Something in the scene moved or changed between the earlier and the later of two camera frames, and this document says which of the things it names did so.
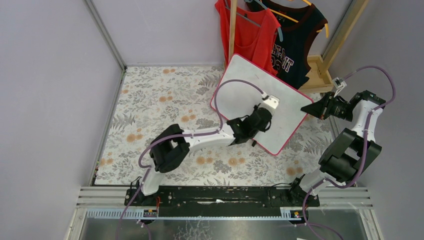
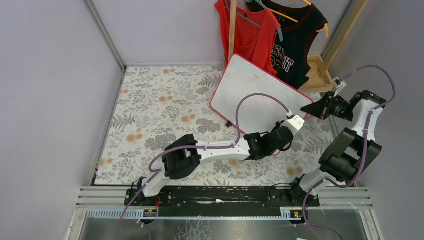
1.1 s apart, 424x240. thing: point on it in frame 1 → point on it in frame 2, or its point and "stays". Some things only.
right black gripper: x=327 y=106 stays
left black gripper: x=262 y=117 → x=284 y=131
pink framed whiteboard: x=237 y=100 stays
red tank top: x=255 y=37 stays
